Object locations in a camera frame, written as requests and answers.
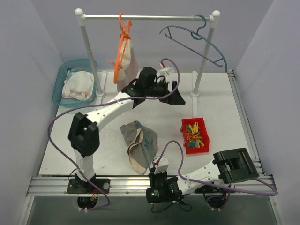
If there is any blue hanger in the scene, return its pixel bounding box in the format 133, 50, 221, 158
159, 10, 228, 71
135, 120, 154, 170

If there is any red plastic bin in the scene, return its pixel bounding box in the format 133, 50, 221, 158
180, 118, 210, 155

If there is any beige brown underwear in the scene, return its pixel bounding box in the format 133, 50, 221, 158
117, 40, 138, 92

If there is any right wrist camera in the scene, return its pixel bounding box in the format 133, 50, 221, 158
154, 156, 169, 174

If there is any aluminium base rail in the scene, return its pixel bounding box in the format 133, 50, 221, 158
25, 174, 278, 197

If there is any teal plastic basin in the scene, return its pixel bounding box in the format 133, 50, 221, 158
52, 58, 97, 108

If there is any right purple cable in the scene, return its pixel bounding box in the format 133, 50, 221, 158
154, 140, 279, 196

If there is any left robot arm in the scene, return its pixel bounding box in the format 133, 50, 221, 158
68, 67, 186, 193

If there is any orange plastic hanger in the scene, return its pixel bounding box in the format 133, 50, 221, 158
107, 12, 132, 84

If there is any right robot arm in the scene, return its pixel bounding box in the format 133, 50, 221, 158
146, 148, 259, 204

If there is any grey beige underwear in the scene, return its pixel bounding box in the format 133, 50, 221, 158
120, 120, 158, 175

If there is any white pink-trimmed underwear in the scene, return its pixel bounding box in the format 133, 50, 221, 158
61, 71, 94, 101

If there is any colourful clothespins pile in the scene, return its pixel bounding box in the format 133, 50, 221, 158
185, 122, 205, 149

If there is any white clothes rack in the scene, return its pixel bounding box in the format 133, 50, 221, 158
74, 8, 221, 118

